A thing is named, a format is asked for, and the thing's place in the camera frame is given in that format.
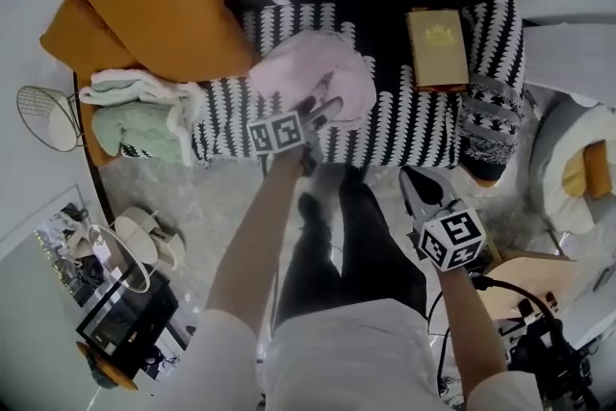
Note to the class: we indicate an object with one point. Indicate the beige round stool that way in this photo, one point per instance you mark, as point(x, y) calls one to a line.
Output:
point(144, 236)

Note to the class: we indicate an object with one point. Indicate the gold cover book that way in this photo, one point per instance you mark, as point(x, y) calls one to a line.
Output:
point(438, 48)

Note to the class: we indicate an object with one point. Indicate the small orange cushion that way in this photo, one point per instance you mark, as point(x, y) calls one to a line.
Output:
point(599, 168)

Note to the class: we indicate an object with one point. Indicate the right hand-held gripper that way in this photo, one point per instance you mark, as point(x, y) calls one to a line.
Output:
point(452, 238)

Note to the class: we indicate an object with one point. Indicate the orange green chair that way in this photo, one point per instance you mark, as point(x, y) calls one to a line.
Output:
point(110, 375)

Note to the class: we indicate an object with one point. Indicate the small brown bottle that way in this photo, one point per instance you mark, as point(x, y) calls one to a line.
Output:
point(549, 299)

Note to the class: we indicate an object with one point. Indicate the black office chair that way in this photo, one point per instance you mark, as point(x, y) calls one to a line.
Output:
point(553, 351)

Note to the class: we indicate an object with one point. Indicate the person's black shoe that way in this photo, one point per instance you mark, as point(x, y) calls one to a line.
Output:
point(309, 206)
point(352, 178)

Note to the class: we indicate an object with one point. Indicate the black glass table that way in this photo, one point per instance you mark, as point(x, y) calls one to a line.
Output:
point(130, 322)

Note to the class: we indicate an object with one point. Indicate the person's left forearm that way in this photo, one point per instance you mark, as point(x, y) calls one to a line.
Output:
point(255, 236)

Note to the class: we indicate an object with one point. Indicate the person's leg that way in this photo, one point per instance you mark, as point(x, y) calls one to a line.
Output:
point(308, 274)
point(380, 255)

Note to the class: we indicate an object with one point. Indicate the person's left leg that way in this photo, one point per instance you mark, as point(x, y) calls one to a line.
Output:
point(308, 274)

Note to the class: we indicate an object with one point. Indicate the person's right black shoe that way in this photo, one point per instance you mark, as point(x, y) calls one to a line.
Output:
point(352, 178)

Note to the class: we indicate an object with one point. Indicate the yellow cushion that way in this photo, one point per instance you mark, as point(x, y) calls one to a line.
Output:
point(575, 175)

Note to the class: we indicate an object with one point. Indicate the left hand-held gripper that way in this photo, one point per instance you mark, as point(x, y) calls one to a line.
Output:
point(276, 135)

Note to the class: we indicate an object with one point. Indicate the green white fleece blanket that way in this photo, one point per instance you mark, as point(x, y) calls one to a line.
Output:
point(139, 130)

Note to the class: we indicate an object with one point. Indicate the pink cloth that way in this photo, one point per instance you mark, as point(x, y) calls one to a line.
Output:
point(308, 67)

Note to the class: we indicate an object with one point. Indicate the person's left black shoe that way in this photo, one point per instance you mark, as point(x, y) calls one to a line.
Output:
point(309, 206)

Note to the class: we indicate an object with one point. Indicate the person's right leg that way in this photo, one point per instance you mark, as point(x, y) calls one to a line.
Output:
point(380, 255)

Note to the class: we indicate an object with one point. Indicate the person's white shirt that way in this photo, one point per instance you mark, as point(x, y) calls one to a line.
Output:
point(346, 361)

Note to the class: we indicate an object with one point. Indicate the person's right forearm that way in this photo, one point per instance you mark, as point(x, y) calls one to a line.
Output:
point(469, 327)

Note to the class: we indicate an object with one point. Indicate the round wooden side table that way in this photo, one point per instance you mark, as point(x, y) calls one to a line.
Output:
point(524, 274)

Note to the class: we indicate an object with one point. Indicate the white petal beanbag chair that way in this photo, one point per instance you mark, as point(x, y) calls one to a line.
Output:
point(553, 168)

